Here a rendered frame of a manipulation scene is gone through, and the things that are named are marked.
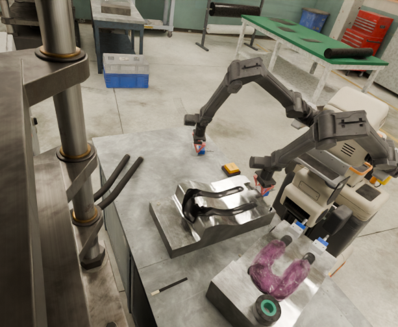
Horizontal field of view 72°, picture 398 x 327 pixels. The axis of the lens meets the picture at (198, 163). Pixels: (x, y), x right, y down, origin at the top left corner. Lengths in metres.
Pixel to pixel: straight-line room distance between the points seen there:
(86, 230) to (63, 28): 0.56
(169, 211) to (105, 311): 0.43
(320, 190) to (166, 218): 0.80
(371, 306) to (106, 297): 1.88
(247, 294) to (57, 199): 0.64
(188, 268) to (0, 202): 0.88
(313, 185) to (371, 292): 1.20
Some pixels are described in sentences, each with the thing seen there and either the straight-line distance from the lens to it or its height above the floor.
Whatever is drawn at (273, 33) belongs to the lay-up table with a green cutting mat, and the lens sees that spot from 4.99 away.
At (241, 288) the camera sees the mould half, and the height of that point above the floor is 0.91.
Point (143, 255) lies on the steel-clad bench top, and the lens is 1.13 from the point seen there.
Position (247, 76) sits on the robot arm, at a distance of 1.08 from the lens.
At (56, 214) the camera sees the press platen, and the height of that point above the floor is 1.29.
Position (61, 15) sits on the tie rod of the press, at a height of 1.61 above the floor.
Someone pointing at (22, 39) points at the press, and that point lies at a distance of 4.80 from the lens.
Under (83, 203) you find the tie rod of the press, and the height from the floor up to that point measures 1.12.
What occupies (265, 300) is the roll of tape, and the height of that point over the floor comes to 0.94.
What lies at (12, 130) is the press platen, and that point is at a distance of 0.41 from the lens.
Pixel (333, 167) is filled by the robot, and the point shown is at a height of 1.05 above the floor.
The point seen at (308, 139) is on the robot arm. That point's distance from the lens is 0.98.
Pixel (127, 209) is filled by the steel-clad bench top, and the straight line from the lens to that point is 1.27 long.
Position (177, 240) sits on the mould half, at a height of 0.86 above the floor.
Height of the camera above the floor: 1.75
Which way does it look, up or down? 38 degrees down
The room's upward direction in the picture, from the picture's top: 11 degrees clockwise
